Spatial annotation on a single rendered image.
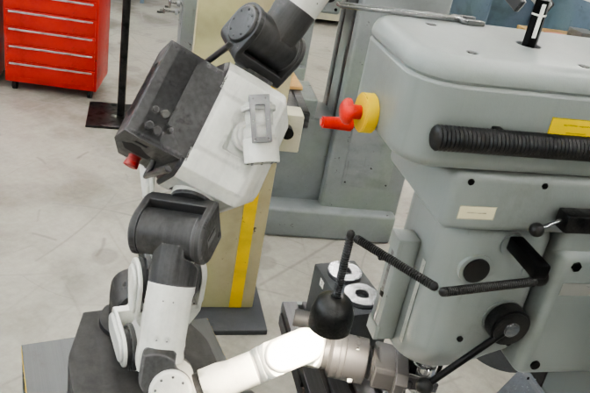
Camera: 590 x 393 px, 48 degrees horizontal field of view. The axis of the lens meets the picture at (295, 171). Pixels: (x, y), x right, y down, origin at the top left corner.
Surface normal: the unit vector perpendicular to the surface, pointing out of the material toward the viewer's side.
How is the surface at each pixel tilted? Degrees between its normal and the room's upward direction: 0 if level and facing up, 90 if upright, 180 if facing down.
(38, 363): 0
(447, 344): 90
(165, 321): 60
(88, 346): 0
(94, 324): 0
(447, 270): 90
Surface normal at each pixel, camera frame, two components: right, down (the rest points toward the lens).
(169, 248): -0.17, -0.14
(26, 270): 0.16, -0.89
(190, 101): 0.43, -0.07
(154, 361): 0.14, -0.06
